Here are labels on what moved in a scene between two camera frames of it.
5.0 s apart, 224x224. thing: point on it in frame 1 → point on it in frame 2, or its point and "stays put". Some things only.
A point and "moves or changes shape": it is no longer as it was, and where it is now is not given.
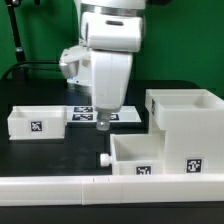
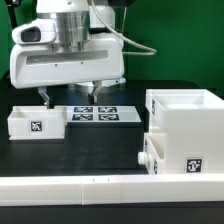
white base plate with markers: (88, 114) stays put
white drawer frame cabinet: (192, 123) stays put
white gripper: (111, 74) → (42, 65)
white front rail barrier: (50, 191) stays put
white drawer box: (37, 122) stays put
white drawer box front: (137, 154) moves or changes shape
